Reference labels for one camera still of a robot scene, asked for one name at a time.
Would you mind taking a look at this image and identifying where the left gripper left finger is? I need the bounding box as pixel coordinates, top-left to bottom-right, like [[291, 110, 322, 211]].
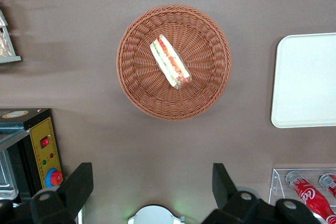
[[0, 162, 94, 224]]

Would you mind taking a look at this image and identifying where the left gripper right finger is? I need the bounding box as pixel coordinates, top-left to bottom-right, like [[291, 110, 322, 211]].
[[201, 163, 320, 224]]

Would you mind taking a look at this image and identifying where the layered sandwich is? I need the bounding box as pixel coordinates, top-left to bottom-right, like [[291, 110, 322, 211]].
[[149, 34, 193, 90]]

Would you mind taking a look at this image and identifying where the large round brown wicker basket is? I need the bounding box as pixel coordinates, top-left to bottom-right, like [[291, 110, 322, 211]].
[[116, 4, 232, 121]]

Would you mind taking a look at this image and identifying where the beige rectangular tray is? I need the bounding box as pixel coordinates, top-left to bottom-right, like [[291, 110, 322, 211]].
[[270, 32, 336, 129]]

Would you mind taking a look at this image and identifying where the tray of packaged snacks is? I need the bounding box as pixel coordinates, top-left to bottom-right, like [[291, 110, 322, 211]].
[[0, 8, 23, 64]]

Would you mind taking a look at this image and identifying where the black food warmer yellow panel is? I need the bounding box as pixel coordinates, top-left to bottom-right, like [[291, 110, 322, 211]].
[[0, 108, 64, 209]]

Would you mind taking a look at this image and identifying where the clear acrylic bottle rack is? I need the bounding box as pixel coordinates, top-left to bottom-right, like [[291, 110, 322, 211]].
[[268, 168, 336, 224]]

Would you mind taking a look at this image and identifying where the steel food pan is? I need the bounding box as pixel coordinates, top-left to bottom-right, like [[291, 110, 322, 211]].
[[0, 150, 19, 201]]

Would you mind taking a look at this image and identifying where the red cola bottle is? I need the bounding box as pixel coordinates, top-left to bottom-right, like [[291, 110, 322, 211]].
[[319, 173, 336, 199], [285, 170, 336, 224]]

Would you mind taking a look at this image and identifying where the clear pack of fried snacks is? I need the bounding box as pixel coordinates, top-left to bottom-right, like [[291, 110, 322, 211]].
[[0, 31, 13, 57]]

